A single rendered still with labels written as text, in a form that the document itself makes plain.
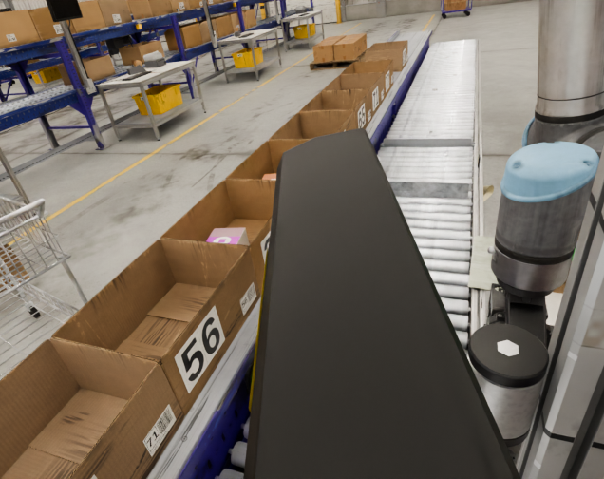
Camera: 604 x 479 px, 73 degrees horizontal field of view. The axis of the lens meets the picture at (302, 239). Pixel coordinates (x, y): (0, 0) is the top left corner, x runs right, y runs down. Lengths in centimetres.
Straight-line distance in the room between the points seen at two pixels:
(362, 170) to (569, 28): 50
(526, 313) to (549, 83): 31
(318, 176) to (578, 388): 19
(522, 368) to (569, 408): 3
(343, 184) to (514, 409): 19
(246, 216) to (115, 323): 63
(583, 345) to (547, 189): 28
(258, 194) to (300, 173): 129
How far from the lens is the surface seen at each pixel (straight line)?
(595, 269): 23
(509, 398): 29
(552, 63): 66
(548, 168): 52
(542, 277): 58
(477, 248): 155
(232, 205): 155
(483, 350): 28
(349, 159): 18
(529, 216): 53
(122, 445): 83
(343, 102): 251
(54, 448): 105
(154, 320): 122
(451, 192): 188
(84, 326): 110
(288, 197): 17
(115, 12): 756
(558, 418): 30
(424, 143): 243
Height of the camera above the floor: 162
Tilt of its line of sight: 32 degrees down
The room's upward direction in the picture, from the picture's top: 9 degrees counter-clockwise
